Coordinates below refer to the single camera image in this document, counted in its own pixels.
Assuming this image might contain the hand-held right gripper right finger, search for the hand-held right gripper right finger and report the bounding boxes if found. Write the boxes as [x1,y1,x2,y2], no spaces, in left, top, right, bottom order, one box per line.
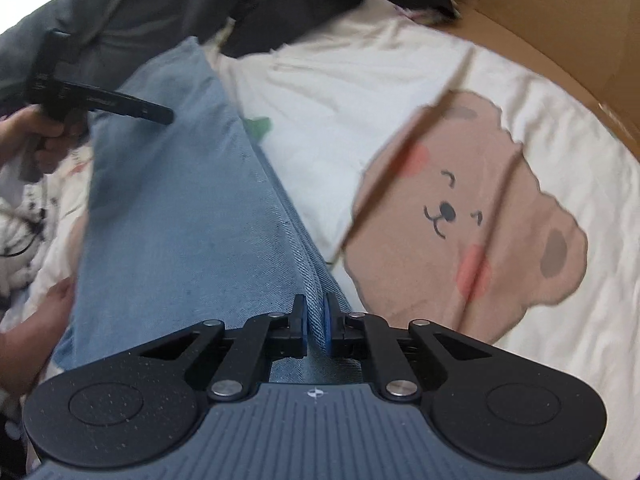
[324,292,493,402]

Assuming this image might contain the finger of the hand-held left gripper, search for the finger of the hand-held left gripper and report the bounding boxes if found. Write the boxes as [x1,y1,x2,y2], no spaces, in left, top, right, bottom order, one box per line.
[90,87,175,125]

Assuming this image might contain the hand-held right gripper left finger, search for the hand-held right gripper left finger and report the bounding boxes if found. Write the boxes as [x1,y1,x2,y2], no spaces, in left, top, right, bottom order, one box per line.
[137,292,308,401]

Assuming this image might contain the blue drawstring pants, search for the blue drawstring pants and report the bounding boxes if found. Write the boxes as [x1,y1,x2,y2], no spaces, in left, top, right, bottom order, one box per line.
[52,35,366,391]

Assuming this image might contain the person's left hand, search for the person's left hand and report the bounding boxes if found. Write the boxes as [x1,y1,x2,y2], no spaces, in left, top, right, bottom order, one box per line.
[0,105,91,173]

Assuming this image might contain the dark grey pillow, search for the dark grey pillow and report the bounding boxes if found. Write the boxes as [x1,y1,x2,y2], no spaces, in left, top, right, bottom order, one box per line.
[0,0,281,111]

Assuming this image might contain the white fluffy spotted blanket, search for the white fluffy spotted blanket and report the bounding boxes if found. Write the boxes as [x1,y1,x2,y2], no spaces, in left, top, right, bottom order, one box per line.
[0,180,56,311]

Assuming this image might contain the bear printed bed sheet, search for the bear printed bed sheet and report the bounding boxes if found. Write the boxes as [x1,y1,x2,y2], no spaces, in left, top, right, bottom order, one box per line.
[0,0,640,480]

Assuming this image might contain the person's bare leg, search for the person's bare leg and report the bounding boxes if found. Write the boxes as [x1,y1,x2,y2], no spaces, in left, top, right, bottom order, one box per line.
[0,277,76,396]

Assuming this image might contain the brown cardboard sheet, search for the brown cardboard sheet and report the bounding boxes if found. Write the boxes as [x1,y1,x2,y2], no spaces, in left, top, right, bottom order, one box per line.
[430,0,640,161]

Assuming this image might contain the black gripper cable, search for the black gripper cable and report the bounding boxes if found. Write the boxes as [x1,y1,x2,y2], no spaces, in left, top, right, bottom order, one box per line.
[0,200,48,261]

